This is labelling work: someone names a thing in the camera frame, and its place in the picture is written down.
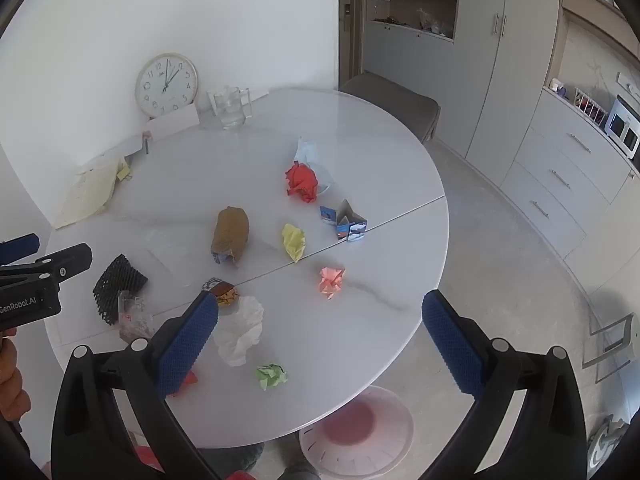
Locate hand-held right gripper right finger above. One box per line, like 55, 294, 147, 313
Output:
417, 289, 588, 480

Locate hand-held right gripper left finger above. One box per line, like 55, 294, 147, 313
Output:
50, 290, 236, 480

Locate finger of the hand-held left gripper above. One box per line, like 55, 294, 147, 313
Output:
0, 233, 41, 264
0, 243, 93, 283

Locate brown cardboard piece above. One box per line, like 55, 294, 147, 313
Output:
210, 206, 250, 266

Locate white round trash bin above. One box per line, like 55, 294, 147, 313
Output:
299, 385, 415, 478

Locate person's left hand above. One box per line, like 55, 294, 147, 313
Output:
0, 337, 32, 423

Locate orange crumpled paper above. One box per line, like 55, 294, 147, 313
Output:
167, 369, 198, 398

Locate white crumpled paper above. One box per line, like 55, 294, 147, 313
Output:
214, 295, 264, 367

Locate clear plastic wrapper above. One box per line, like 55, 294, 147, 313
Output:
117, 290, 157, 346

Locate black foam mesh sleeve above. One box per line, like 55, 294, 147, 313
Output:
92, 254, 149, 328

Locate orange brown snack wrapper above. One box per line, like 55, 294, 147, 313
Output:
201, 277, 237, 308

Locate yellow paper sheets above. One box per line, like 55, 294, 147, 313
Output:
52, 157, 133, 231

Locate green crumpled paper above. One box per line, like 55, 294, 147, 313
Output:
256, 363, 289, 391

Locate pink printed garment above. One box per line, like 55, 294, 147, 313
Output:
131, 446, 167, 473

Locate white paper sheet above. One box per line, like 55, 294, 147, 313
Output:
79, 135, 147, 170

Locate grey quilted pants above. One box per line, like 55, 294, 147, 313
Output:
215, 442, 321, 480

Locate pink crumpled paper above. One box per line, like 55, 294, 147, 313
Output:
318, 267, 346, 301

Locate blue printed carton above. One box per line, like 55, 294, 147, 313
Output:
320, 199, 368, 242

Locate white card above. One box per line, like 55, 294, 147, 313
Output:
145, 105, 201, 142

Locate white grey wheeled device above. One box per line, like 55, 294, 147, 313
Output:
585, 415, 629, 472

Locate red crumpled paper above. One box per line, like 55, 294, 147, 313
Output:
285, 160, 320, 204

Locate white drawer cabinet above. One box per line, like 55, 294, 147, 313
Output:
500, 87, 640, 261

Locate white plastic wrapper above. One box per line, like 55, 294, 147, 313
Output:
292, 136, 334, 196

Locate grey upholstered bench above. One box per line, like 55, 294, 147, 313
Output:
340, 71, 441, 143

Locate tall grey wardrobe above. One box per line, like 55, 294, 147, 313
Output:
362, 0, 563, 191

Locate white countertop oven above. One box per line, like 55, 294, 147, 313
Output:
604, 95, 640, 161

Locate brown door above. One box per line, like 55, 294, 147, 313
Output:
337, 0, 369, 83

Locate metal frame stool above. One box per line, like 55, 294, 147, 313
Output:
582, 312, 638, 383

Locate white cupboard with handles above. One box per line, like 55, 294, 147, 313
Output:
562, 180, 640, 306

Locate round wall clock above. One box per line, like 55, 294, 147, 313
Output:
135, 53, 199, 119

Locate countertop wire rack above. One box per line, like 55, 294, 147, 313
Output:
572, 87, 608, 128

